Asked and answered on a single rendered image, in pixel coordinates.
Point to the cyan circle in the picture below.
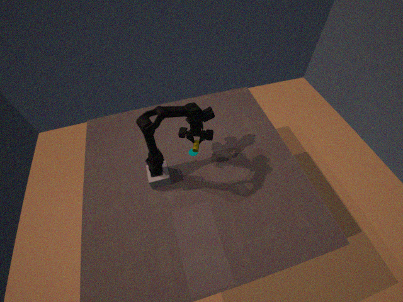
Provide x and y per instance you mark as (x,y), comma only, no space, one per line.
(192,153)

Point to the yellow cylinder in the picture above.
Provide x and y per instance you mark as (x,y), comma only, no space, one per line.
(196,146)

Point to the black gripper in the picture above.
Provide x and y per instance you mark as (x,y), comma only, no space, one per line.
(204,135)

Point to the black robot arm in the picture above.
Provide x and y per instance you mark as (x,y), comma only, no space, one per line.
(195,117)

